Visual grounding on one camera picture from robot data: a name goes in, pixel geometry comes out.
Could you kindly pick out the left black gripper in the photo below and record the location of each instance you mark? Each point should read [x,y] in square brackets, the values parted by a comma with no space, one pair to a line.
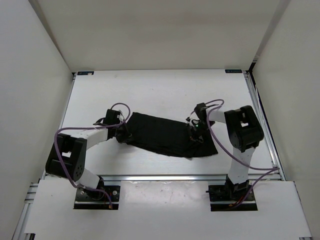
[126,136]

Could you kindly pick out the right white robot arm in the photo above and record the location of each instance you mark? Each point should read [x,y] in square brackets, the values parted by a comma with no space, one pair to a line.
[244,132]

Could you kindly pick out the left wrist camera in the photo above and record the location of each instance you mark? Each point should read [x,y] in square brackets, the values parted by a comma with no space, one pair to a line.
[112,117]

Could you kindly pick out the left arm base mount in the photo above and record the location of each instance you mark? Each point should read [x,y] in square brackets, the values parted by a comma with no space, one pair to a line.
[87,200]

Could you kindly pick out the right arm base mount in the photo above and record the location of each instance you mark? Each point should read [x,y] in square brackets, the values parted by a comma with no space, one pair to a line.
[223,200]

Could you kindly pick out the front aluminium frame rail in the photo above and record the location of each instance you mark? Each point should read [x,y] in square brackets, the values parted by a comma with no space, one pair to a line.
[140,178]

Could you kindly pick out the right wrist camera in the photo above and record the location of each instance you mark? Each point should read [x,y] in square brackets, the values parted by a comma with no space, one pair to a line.
[200,111]

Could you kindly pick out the left blue corner label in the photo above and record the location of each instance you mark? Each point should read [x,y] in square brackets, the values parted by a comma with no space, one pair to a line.
[85,73]

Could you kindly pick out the right blue corner label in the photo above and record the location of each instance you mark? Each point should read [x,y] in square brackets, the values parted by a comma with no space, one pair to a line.
[233,71]

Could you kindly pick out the black pleated skirt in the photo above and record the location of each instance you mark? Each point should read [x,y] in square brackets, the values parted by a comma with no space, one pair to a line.
[167,137]

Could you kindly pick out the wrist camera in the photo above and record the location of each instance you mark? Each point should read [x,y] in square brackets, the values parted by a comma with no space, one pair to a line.
[112,117]
[200,111]

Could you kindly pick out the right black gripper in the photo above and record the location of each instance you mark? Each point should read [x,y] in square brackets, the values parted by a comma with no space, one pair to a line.
[192,136]

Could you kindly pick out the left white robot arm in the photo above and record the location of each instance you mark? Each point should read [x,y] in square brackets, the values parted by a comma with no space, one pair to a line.
[68,154]

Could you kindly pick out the aluminium frame rail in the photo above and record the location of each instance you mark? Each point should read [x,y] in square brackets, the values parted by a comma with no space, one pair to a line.
[140,178]
[258,106]

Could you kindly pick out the blue corner label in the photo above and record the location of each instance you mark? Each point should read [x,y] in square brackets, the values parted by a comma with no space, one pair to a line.
[233,71]
[85,73]

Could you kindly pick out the right aluminium frame rail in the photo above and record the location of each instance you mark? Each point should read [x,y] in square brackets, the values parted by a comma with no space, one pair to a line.
[258,106]

